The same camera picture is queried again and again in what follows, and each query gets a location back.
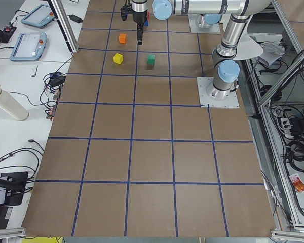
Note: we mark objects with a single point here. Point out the yellow block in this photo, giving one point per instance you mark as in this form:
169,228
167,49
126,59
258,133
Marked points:
118,58

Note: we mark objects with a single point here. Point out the orange block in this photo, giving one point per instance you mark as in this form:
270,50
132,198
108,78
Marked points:
122,38

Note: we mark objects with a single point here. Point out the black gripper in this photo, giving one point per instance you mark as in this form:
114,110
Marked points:
139,17

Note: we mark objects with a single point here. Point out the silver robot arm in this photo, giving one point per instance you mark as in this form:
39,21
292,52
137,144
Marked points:
207,20
226,70

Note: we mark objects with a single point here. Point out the near teach pendant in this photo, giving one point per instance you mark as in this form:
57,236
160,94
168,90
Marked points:
29,47

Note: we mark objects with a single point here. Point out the black power brick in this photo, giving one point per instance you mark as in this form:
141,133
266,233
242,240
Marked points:
76,19

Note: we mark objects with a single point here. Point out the white bottle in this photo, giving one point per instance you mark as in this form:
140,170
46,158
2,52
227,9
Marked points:
12,107

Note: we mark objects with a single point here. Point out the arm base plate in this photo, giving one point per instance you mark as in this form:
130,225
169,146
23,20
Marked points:
215,29
209,97

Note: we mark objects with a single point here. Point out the aluminium frame post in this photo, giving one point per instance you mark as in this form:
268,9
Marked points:
64,24

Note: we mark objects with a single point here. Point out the far teach pendant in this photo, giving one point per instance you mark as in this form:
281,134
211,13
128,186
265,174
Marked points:
39,17

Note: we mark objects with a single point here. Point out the teach pendant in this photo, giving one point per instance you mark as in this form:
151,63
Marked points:
29,47
39,17

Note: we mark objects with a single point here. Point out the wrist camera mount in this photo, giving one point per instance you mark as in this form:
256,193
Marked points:
126,9

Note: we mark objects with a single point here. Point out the green block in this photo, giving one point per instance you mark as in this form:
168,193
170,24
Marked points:
151,59

